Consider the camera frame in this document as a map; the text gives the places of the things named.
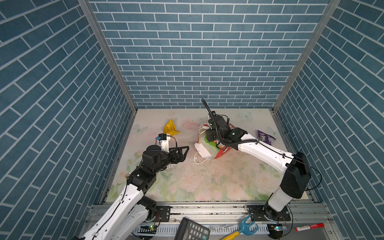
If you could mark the red white paper gift bag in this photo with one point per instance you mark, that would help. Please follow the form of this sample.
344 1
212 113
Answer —
205 152

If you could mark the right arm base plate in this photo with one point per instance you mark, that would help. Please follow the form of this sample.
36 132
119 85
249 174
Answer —
265 213

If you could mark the blue yellow clamp tool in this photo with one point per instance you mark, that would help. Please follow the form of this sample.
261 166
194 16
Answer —
243 229

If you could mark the black calculator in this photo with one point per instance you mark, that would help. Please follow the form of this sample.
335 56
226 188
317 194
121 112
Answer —
190 230

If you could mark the yellow snack packet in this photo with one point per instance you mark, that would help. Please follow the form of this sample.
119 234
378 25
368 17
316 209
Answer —
170 128

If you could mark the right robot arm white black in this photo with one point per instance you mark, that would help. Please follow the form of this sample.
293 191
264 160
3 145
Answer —
294 167

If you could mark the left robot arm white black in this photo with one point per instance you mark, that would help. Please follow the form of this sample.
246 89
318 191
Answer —
132 207

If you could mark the red white marker pen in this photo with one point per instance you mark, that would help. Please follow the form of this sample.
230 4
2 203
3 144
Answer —
309 227

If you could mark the green snack packet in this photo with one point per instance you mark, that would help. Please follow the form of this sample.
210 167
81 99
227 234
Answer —
212 143

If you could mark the aluminium front rail frame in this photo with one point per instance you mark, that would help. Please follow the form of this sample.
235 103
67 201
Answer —
228 215

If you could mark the purple snack packet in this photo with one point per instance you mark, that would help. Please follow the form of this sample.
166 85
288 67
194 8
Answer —
265 138

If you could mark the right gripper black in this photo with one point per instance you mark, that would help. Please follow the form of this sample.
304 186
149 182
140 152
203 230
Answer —
208 134

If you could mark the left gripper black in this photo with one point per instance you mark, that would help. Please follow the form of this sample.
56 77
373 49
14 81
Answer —
180 158

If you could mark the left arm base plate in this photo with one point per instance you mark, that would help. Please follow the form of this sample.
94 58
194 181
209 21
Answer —
159 214

